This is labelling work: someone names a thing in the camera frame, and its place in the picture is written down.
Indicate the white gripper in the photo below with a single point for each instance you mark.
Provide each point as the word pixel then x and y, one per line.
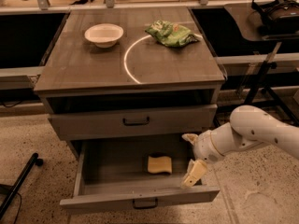
pixel 205 147

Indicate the yellow sponge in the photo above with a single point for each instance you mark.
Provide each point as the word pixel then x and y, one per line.
pixel 157 165

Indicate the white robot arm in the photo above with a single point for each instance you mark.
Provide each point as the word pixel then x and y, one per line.
pixel 248 127

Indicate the closed grey upper drawer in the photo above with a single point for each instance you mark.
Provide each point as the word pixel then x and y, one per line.
pixel 108 124

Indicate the open grey lower drawer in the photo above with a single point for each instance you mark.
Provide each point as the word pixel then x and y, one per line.
pixel 112 172

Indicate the grey drawer cabinet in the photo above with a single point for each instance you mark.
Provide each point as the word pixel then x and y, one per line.
pixel 136 73

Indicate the black table stand right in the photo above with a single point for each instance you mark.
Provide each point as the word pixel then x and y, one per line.
pixel 260 84

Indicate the green chip bag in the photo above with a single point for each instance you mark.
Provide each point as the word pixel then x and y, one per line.
pixel 172 35

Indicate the white bowl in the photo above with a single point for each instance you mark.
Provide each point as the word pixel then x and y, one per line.
pixel 104 35

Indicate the black headset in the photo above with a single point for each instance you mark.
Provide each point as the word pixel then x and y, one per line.
pixel 279 16

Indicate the black stand leg left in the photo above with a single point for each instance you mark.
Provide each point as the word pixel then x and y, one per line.
pixel 11 191

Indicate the black lower drawer handle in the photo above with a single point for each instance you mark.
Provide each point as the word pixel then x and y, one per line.
pixel 143 204

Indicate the black drawer handle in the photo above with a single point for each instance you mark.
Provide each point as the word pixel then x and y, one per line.
pixel 136 122
pixel 143 204

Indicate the black upper drawer handle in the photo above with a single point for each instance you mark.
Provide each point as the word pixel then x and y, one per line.
pixel 136 122

